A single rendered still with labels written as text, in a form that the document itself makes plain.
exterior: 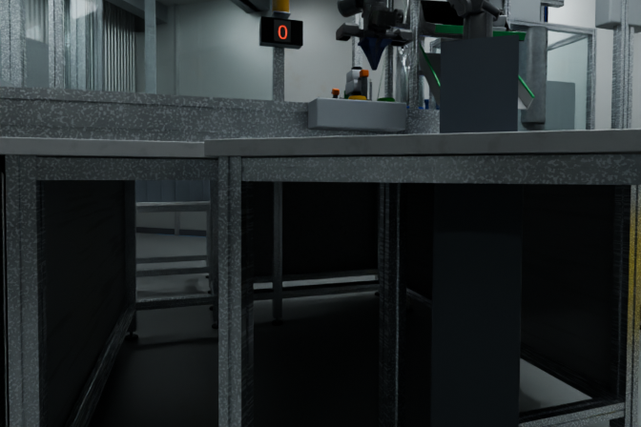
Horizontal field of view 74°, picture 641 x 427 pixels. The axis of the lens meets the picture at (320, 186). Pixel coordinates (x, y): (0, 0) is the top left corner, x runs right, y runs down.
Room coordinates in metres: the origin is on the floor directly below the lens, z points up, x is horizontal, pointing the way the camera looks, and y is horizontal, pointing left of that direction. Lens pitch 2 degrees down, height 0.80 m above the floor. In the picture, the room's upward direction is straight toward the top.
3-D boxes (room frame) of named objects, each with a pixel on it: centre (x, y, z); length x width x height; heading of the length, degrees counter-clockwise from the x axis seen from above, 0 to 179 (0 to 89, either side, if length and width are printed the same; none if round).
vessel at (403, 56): (2.11, -0.44, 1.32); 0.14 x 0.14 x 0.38
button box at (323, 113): (0.94, -0.08, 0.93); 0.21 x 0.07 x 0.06; 107
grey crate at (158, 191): (2.95, 1.10, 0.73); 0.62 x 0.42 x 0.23; 107
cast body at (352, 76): (1.18, -0.10, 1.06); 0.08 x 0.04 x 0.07; 17
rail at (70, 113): (0.95, 0.12, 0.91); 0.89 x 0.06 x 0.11; 107
